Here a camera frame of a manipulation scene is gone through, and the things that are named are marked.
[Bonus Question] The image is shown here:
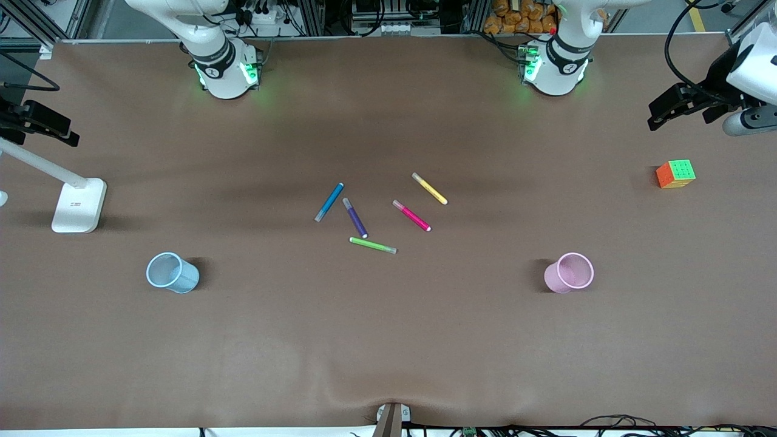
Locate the blue marker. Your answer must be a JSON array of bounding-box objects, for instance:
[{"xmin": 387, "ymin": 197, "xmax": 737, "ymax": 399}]
[{"xmin": 314, "ymin": 182, "xmax": 345, "ymax": 223}]

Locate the white power strip with plugs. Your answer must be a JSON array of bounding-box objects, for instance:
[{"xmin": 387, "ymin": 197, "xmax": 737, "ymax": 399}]
[{"xmin": 234, "ymin": 6, "xmax": 280, "ymax": 29}]

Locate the light blue plastic cup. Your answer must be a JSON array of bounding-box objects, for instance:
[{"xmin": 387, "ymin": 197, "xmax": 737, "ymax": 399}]
[{"xmin": 146, "ymin": 252, "xmax": 200, "ymax": 294}]

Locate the aluminium frame rail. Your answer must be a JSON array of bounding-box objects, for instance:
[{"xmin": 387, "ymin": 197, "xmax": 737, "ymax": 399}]
[{"xmin": 0, "ymin": 0, "xmax": 92, "ymax": 48}]

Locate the yellow marker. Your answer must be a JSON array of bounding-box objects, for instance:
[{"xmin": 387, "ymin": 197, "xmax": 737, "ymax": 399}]
[{"xmin": 412, "ymin": 172, "xmax": 449, "ymax": 206}]

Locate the black cable loop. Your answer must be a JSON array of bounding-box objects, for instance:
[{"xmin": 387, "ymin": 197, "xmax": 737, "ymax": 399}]
[{"xmin": 582, "ymin": 414, "xmax": 657, "ymax": 429}]

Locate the bag of orange items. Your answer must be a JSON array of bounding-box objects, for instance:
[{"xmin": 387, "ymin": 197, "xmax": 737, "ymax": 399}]
[{"xmin": 483, "ymin": 0, "xmax": 559, "ymax": 35}]

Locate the green marker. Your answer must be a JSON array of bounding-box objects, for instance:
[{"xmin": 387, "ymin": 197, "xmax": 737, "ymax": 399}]
[{"xmin": 349, "ymin": 237, "xmax": 398, "ymax": 255}]

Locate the pink marker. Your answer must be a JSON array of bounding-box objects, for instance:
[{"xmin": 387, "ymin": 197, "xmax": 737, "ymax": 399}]
[{"xmin": 392, "ymin": 199, "xmax": 432, "ymax": 233}]

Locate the white lamp stand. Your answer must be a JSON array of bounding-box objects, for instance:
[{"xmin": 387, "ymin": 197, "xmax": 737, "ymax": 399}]
[{"xmin": 0, "ymin": 137, "xmax": 108, "ymax": 234}]

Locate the multicolour puzzle cube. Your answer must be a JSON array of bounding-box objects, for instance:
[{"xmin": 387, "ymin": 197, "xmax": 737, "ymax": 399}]
[{"xmin": 656, "ymin": 159, "xmax": 697, "ymax": 189}]

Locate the purple marker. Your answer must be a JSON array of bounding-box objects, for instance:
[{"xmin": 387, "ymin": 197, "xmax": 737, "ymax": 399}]
[{"xmin": 342, "ymin": 197, "xmax": 369, "ymax": 239}]

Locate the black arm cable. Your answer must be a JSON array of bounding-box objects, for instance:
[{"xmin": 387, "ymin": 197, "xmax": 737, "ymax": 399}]
[
  {"xmin": 664, "ymin": 0, "xmax": 738, "ymax": 98},
  {"xmin": 0, "ymin": 52, "xmax": 60, "ymax": 92}
]

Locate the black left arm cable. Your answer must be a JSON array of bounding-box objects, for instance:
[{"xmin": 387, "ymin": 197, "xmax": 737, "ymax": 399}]
[{"xmin": 664, "ymin": 0, "xmax": 738, "ymax": 98}]

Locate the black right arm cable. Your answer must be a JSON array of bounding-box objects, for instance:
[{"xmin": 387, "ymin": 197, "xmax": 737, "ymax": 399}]
[{"xmin": 0, "ymin": 52, "xmax": 60, "ymax": 92}]

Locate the pink plastic cup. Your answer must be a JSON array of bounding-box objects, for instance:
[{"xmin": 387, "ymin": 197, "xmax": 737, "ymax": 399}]
[{"xmin": 543, "ymin": 252, "xmax": 595, "ymax": 294}]

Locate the aluminium frame corner post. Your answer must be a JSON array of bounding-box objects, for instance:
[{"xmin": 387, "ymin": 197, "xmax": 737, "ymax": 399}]
[{"xmin": 727, "ymin": 9, "xmax": 762, "ymax": 47}]

